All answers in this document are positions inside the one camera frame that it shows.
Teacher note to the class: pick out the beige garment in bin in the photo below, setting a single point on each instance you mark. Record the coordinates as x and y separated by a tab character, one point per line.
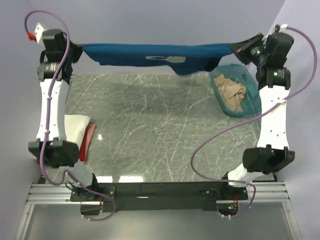
232	93

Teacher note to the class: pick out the blue t-shirt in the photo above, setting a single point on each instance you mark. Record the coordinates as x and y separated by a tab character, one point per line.
182	59

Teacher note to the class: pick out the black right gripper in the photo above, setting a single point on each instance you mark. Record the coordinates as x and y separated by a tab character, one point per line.
241	49

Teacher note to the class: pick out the white folded t-shirt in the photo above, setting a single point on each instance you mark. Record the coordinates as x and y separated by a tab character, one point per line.
75	127

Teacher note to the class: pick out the black base beam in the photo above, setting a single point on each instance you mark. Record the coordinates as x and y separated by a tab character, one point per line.
139	196

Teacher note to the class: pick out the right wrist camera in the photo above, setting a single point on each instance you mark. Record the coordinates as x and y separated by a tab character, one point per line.
279	28

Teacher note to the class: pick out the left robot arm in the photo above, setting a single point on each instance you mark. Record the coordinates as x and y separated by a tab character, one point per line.
55	80

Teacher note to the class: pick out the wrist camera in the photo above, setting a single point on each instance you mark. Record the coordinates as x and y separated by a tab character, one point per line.
37	35
279	28

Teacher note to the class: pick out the red folded t-shirt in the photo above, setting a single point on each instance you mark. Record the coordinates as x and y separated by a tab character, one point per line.
86	145

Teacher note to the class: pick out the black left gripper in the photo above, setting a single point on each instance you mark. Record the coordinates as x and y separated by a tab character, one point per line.
78	50

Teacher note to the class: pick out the teal plastic bin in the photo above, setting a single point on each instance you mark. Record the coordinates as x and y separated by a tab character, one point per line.
251	104

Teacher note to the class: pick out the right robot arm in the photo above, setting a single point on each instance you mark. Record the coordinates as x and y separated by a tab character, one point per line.
272	152

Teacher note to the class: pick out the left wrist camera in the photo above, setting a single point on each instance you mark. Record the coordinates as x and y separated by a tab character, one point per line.
37	35

